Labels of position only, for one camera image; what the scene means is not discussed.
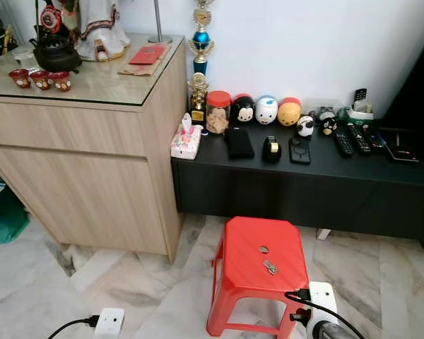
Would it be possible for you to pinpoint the black low TV console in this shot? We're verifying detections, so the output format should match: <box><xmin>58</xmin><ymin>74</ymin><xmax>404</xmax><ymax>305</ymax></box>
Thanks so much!
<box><xmin>171</xmin><ymin>120</ymin><xmax>424</xmax><ymax>249</ymax></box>

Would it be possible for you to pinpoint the small gold trophy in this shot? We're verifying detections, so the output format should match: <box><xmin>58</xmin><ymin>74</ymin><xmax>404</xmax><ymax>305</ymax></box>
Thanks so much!
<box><xmin>187</xmin><ymin>72</ymin><xmax>210</xmax><ymax>125</ymax></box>

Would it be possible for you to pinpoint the tan envelope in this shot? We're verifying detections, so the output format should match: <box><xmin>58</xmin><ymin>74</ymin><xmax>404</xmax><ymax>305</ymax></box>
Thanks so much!
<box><xmin>117</xmin><ymin>59</ymin><xmax>163</xmax><ymax>77</ymax></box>

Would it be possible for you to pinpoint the yellow bear plush toy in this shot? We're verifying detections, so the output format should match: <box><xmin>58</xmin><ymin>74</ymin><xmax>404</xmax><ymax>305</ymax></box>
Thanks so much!
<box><xmin>278</xmin><ymin>97</ymin><xmax>303</xmax><ymax>129</ymax></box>

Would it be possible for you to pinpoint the black tape dispenser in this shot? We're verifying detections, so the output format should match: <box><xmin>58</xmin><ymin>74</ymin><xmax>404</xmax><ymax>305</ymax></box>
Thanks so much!
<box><xmin>261</xmin><ymin>134</ymin><xmax>283</xmax><ymax>164</ymax></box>

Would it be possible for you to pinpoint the tall blue gold trophy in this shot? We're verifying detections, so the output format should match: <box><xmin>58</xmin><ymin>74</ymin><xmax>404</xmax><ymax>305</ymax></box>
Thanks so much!
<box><xmin>187</xmin><ymin>0</ymin><xmax>216</xmax><ymax>76</ymax></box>

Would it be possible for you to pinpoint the black flat tray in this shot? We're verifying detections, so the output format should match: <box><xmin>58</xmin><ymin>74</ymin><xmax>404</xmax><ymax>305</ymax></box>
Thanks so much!
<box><xmin>382</xmin><ymin>129</ymin><xmax>422</xmax><ymax>164</ymax></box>

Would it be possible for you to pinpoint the green bag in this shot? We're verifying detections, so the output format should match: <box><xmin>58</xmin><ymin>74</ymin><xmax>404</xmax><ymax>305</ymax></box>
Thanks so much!
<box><xmin>0</xmin><ymin>185</ymin><xmax>31</xmax><ymax>246</ymax></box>

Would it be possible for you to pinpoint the small panda figure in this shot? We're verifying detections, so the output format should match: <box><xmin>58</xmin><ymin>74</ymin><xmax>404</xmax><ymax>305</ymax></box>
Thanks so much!
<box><xmin>297</xmin><ymin>115</ymin><xmax>316</xmax><ymax>138</ymax></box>

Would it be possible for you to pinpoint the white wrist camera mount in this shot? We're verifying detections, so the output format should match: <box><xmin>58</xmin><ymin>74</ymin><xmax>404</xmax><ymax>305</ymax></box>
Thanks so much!
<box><xmin>93</xmin><ymin>308</ymin><xmax>126</xmax><ymax>339</ymax></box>
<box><xmin>305</xmin><ymin>281</ymin><xmax>340</xmax><ymax>339</ymax></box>

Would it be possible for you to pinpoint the small red cup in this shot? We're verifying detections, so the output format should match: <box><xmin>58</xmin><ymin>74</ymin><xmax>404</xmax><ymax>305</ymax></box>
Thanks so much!
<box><xmin>49</xmin><ymin>71</ymin><xmax>73</xmax><ymax>93</ymax></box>
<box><xmin>30</xmin><ymin>69</ymin><xmax>52</xmax><ymax>91</ymax></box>
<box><xmin>8</xmin><ymin>69</ymin><xmax>31</xmax><ymax>89</ymax></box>

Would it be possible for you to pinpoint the white porcelain statue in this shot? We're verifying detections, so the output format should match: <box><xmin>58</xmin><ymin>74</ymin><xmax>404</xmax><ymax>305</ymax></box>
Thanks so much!
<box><xmin>57</xmin><ymin>0</ymin><xmax>132</xmax><ymax>61</ymax></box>

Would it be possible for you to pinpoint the red envelope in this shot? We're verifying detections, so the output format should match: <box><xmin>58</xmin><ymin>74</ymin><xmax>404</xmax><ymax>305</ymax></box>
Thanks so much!
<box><xmin>129</xmin><ymin>45</ymin><xmax>167</xmax><ymax>66</ymax></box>

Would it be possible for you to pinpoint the black phone case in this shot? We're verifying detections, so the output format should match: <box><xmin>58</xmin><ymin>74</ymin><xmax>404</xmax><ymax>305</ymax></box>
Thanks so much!
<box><xmin>289</xmin><ymin>136</ymin><xmax>312</xmax><ymax>166</ymax></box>

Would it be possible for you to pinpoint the black wallet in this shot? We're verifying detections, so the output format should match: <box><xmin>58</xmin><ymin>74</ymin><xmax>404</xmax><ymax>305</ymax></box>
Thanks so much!
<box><xmin>225</xmin><ymin>127</ymin><xmax>256</xmax><ymax>160</ymax></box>

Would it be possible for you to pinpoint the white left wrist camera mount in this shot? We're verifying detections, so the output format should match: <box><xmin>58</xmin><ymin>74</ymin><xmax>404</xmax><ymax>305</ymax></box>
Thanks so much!
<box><xmin>93</xmin><ymin>308</ymin><xmax>126</xmax><ymax>339</ymax></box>

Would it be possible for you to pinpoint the green holder with handset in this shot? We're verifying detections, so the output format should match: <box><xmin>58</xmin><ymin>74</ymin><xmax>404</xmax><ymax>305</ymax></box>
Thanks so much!
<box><xmin>349</xmin><ymin>88</ymin><xmax>375</xmax><ymax>125</ymax></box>

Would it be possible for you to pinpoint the red round ornament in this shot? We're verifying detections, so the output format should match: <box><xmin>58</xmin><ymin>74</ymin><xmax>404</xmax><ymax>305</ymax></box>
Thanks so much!
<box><xmin>41</xmin><ymin>6</ymin><xmax>64</xmax><ymax>33</ymax></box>

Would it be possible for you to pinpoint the white round plush toy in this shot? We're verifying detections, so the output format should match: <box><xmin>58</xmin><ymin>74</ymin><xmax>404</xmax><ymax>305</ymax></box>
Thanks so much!
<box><xmin>255</xmin><ymin>95</ymin><xmax>280</xmax><ymax>126</ymax></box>

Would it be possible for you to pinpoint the black remote control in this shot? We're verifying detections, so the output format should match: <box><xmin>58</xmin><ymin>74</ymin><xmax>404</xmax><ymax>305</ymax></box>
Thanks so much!
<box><xmin>364</xmin><ymin>126</ymin><xmax>388</xmax><ymax>151</ymax></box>
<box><xmin>334</xmin><ymin>129</ymin><xmax>356</xmax><ymax>158</ymax></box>
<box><xmin>348</xmin><ymin>124</ymin><xmax>372</xmax><ymax>155</ymax></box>

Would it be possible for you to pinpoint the black mouse plush toy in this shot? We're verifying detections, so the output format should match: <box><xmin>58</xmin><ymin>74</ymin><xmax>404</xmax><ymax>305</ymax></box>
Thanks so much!
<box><xmin>231</xmin><ymin>94</ymin><xmax>257</xmax><ymax>125</ymax></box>

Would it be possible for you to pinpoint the black television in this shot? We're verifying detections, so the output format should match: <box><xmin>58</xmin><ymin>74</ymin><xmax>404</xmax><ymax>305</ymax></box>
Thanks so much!
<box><xmin>378</xmin><ymin>21</ymin><xmax>424</xmax><ymax>145</ymax></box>

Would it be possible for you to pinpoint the silver lamp stand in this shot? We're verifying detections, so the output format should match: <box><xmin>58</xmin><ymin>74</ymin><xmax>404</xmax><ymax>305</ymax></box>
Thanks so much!
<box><xmin>147</xmin><ymin>0</ymin><xmax>175</xmax><ymax>45</ymax></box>

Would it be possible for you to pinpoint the small black dog figure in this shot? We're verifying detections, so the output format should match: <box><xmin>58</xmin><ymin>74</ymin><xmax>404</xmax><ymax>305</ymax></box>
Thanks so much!
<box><xmin>318</xmin><ymin>109</ymin><xmax>338</xmax><ymax>137</ymax></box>

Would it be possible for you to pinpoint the clear jar red lid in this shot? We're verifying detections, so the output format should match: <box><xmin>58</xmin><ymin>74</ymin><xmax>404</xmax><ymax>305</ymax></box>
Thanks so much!
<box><xmin>206</xmin><ymin>90</ymin><xmax>232</xmax><ymax>136</ymax></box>

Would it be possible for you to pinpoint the red plastic stool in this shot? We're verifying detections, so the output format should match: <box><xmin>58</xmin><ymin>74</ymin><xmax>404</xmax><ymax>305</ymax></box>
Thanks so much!
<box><xmin>206</xmin><ymin>216</ymin><xmax>311</xmax><ymax>338</ymax></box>

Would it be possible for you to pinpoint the black iron teapot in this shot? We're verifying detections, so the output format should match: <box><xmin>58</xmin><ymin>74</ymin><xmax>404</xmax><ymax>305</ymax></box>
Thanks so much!
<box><xmin>30</xmin><ymin>34</ymin><xmax>83</xmax><ymax>73</ymax></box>

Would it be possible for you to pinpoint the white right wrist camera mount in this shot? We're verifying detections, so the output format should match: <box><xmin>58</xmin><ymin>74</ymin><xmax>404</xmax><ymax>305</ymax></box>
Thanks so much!
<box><xmin>305</xmin><ymin>281</ymin><xmax>340</xmax><ymax>339</ymax></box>

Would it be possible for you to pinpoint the small brown bottle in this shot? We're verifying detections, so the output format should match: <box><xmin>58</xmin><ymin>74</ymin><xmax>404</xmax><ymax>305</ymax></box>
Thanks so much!
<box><xmin>93</xmin><ymin>39</ymin><xmax>109</xmax><ymax>63</ymax></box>

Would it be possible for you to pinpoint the pink tissue pack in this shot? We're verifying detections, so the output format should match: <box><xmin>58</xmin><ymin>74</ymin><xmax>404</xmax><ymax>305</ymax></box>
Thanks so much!
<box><xmin>171</xmin><ymin>113</ymin><xmax>204</xmax><ymax>160</ymax></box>

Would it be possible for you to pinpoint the light wood cabinet glass top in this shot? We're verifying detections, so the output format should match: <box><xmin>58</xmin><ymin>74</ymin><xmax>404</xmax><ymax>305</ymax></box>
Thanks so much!
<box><xmin>0</xmin><ymin>32</ymin><xmax>189</xmax><ymax>263</ymax></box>

